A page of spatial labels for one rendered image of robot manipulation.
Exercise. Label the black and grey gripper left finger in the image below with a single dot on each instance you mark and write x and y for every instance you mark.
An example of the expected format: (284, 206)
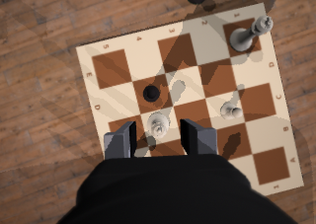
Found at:
(122, 143)

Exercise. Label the chessboard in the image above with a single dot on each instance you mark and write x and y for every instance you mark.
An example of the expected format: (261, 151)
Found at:
(196, 71)

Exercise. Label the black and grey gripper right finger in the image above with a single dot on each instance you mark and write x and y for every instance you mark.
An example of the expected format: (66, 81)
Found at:
(196, 139)

